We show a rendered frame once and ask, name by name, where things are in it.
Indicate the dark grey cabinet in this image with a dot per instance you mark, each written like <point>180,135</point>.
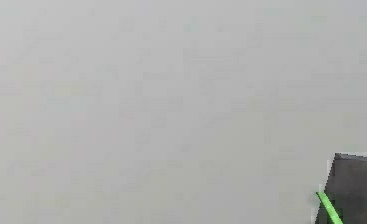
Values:
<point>356,183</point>

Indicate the green stick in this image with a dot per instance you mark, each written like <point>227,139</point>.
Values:
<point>329,208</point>

